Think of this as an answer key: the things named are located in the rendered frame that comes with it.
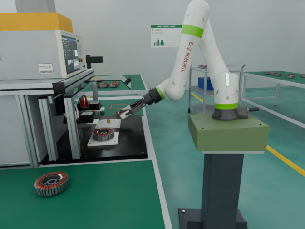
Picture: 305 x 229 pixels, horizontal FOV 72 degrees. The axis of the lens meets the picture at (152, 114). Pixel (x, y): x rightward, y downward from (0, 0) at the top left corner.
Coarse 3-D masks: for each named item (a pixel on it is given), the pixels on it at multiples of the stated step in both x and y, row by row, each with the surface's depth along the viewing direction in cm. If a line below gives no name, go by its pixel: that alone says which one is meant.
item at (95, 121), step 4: (84, 112) 111; (88, 112) 111; (92, 112) 111; (80, 116) 106; (84, 116) 106; (88, 116) 106; (92, 116) 107; (64, 120) 106; (76, 120) 106; (80, 120) 106; (84, 120) 106; (88, 120) 106; (92, 120) 107; (96, 120) 110
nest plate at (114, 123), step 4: (100, 120) 141; (104, 120) 141; (112, 120) 141; (116, 120) 141; (120, 120) 141; (100, 124) 133; (104, 124) 133; (108, 124) 133; (112, 124) 133; (116, 124) 133; (96, 128) 129; (100, 128) 129
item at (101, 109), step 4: (92, 104) 129; (96, 104) 129; (100, 104) 135; (80, 108) 129; (84, 108) 129; (88, 108) 129; (92, 108) 129; (96, 108) 130; (100, 108) 134; (104, 108) 136
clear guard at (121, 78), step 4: (92, 76) 143; (96, 76) 142; (100, 76) 142; (104, 76) 141; (108, 76) 141; (112, 76) 140; (116, 76) 140; (120, 76) 140; (88, 80) 123; (92, 80) 123; (96, 80) 122; (100, 80) 123; (104, 80) 123; (108, 80) 123; (112, 80) 123; (116, 80) 123; (120, 80) 124; (124, 80) 133; (128, 84) 134
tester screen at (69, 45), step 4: (64, 40) 95; (68, 40) 100; (72, 40) 107; (64, 44) 94; (68, 44) 100; (72, 44) 107; (64, 48) 94; (68, 48) 100; (72, 48) 107; (76, 48) 114; (64, 52) 94; (68, 52) 99; (64, 56) 94; (68, 56) 99; (72, 56) 106; (76, 56) 114; (72, 60) 105; (72, 64) 105
